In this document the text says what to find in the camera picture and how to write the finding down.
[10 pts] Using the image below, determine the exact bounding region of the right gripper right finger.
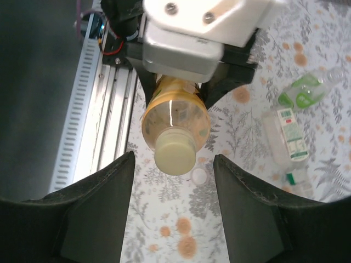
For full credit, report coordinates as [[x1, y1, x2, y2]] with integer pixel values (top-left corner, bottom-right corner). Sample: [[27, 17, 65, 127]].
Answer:
[[213, 153, 293, 263]]

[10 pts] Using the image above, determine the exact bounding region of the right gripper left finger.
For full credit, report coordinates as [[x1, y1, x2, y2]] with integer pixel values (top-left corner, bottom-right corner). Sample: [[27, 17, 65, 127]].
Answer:
[[46, 151, 137, 263]]

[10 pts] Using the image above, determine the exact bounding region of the white bottle cap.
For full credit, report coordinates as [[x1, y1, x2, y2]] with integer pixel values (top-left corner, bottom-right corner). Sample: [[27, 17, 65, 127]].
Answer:
[[190, 167, 209, 186]]

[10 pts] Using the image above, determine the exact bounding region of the clear bottle white-green label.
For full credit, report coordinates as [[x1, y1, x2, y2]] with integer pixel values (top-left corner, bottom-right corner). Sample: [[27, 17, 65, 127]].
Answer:
[[262, 108, 315, 198]]

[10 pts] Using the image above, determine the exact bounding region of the clear bottle green label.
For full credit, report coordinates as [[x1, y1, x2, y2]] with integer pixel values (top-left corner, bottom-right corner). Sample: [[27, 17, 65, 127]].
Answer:
[[276, 68, 345, 110]]

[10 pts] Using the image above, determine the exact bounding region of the floral patterned tablecloth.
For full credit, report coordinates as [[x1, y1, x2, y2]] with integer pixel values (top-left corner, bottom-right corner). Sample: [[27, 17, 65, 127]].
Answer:
[[120, 0, 351, 263]]

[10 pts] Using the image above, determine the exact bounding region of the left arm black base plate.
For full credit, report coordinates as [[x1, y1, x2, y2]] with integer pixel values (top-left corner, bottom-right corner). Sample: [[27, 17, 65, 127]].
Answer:
[[100, 38, 129, 65]]

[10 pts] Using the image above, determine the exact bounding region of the slotted grey cable duct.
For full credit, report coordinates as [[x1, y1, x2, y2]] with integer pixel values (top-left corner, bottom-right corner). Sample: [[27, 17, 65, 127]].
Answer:
[[48, 38, 101, 194]]

